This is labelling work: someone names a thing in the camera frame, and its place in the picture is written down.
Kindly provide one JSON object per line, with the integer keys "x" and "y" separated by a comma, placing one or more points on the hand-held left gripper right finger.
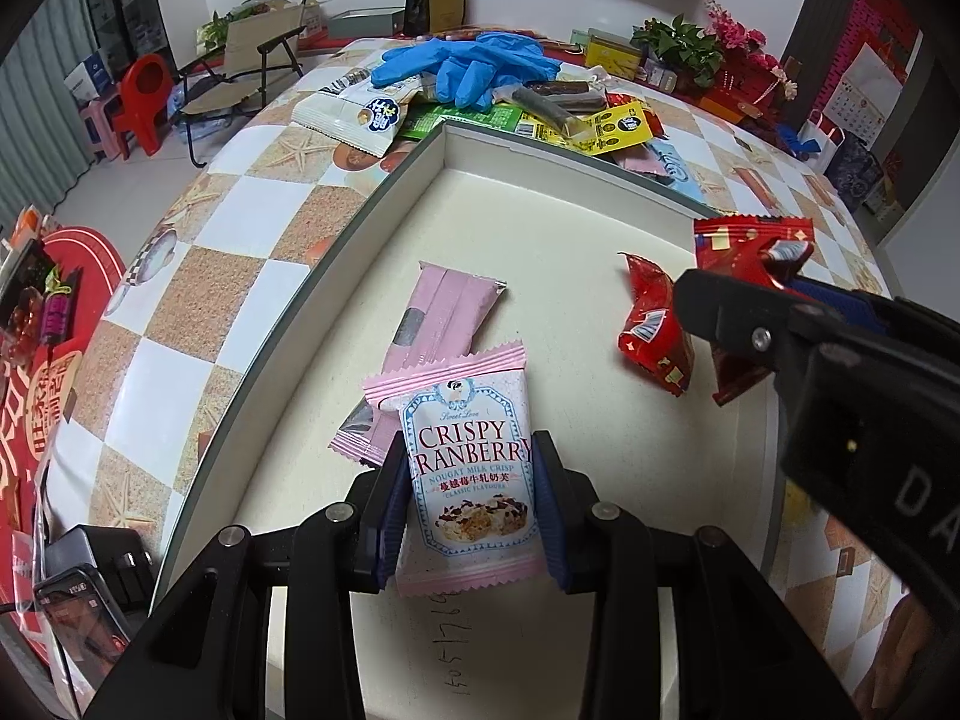
{"x": 551, "y": 517}

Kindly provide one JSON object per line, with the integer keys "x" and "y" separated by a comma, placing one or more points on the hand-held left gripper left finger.
{"x": 394, "y": 517}

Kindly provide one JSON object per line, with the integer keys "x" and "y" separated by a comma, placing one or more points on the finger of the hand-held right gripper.
{"x": 727, "y": 315}
{"x": 840, "y": 305}

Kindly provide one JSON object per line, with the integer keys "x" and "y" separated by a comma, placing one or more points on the red crinkled snack packet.
{"x": 731, "y": 247}
{"x": 652, "y": 330}

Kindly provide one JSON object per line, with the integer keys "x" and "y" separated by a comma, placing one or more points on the white pink nougat packet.
{"x": 465, "y": 465}

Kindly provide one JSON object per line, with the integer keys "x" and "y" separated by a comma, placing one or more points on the pink snack packet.
{"x": 442, "y": 307}

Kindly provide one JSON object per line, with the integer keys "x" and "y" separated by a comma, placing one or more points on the grey shallow box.
{"x": 525, "y": 240}

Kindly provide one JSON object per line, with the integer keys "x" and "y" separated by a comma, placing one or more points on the dark patterned bag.
{"x": 859, "y": 169}

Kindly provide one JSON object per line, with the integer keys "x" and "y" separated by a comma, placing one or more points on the light blue snack packet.
{"x": 675, "y": 165}

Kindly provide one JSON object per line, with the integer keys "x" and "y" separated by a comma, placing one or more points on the white shopping bag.
{"x": 821, "y": 139}

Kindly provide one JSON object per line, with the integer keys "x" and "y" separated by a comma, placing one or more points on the small pink flat packet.
{"x": 637, "y": 166}

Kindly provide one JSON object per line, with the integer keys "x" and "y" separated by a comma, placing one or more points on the yellow printed snack packet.
{"x": 607, "y": 127}

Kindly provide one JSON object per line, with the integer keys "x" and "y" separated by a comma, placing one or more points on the red printed chip bag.
{"x": 619, "y": 101}

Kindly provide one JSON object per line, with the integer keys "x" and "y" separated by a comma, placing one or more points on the clear wrapped snack stick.
{"x": 547, "y": 118}

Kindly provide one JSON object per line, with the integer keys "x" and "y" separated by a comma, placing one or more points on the dark brown snack bar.
{"x": 570, "y": 94}

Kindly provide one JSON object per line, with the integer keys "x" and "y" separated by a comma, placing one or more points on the green potted plant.
{"x": 682, "y": 45}

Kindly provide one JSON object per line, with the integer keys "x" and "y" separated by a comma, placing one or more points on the pink artificial flowers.
{"x": 739, "y": 37}

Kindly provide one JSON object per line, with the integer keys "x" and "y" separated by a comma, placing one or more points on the yellow green flat box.
{"x": 611, "y": 56}

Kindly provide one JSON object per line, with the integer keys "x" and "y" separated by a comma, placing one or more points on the black electronic device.
{"x": 90, "y": 585}

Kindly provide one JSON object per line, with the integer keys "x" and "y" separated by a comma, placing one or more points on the green snack packet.
{"x": 465, "y": 120}

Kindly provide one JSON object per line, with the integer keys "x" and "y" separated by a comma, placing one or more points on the blue nitrile glove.
{"x": 517, "y": 52}
{"x": 427, "y": 67}

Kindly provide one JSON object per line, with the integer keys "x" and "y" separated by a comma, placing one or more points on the red round printed table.
{"x": 75, "y": 390}

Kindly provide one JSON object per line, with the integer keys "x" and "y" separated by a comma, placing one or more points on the purple candy packet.
{"x": 56, "y": 315}

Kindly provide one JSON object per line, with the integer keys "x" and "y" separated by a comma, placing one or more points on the white snack bag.
{"x": 352, "y": 116}

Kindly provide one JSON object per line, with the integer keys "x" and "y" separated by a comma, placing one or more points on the black gift tray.
{"x": 26, "y": 277}

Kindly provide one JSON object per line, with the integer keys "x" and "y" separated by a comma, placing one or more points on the grey flat box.
{"x": 367, "y": 21}

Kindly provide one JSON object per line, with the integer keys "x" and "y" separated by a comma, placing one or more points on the red plastic chair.
{"x": 146, "y": 97}

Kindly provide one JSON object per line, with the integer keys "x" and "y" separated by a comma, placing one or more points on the pink plastic stool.
{"x": 101, "y": 116}

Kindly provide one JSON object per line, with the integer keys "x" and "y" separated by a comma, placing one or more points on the beige folding chair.
{"x": 255, "y": 37}

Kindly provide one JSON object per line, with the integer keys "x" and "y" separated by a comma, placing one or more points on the open cardboard box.
{"x": 311, "y": 15}

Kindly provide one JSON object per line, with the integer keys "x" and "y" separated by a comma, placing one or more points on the small leafy plant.
{"x": 217, "y": 28}

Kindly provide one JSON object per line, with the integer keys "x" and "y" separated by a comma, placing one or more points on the grey curtain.
{"x": 37, "y": 127}

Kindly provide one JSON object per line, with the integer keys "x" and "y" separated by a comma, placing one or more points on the white blue carton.
{"x": 88, "y": 75}

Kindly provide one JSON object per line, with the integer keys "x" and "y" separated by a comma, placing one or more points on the wall calendar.
{"x": 877, "y": 90}

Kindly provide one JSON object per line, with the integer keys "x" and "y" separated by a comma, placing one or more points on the red wall decoration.
{"x": 870, "y": 7}

